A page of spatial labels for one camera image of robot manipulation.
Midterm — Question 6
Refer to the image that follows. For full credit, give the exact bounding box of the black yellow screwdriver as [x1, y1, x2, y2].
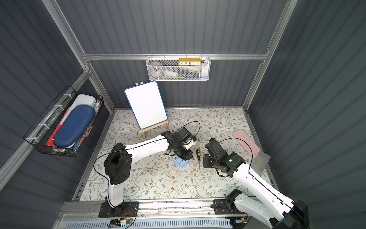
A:
[196, 149, 201, 172]

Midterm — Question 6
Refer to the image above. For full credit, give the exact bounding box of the light blue alarm clock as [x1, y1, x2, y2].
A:
[173, 155, 190, 169]

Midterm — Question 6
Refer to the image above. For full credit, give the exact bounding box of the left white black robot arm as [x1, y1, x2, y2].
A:
[104, 127, 197, 208]

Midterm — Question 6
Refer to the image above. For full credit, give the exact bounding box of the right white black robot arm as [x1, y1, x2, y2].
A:
[204, 138, 310, 229]

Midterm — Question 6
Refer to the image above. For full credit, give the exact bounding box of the pink pencil case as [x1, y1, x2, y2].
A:
[233, 129, 261, 156]

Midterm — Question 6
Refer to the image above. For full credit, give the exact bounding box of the wooden easel stand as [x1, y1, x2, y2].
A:
[135, 81, 169, 139]

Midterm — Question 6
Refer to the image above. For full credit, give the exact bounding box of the white tape roll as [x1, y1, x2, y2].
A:
[147, 61, 164, 78]

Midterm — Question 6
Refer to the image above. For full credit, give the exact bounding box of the yellow clock in basket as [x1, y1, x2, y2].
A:
[178, 58, 202, 66]

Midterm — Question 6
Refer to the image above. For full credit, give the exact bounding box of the dark blue oval case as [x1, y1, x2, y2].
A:
[53, 105, 95, 148]

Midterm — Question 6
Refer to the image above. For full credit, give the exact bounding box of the white plastic container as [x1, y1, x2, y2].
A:
[65, 94, 96, 117]

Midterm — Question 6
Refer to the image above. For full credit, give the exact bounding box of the red folder in basket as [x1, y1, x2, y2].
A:
[46, 108, 69, 147]

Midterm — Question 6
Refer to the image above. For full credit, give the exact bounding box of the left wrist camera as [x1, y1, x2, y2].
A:
[183, 137, 197, 149]

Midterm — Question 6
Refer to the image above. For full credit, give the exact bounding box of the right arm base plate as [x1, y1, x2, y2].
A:
[211, 199, 248, 216]

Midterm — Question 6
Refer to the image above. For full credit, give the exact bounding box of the white board blue frame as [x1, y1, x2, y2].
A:
[123, 80, 169, 130]

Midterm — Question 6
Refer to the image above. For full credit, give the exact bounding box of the white wire mesh basket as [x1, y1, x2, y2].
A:
[146, 56, 211, 81]

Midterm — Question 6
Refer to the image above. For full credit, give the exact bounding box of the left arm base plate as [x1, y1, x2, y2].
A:
[98, 201, 140, 218]

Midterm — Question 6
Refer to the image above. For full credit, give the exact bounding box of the black wire wall basket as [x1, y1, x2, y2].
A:
[23, 86, 104, 157]

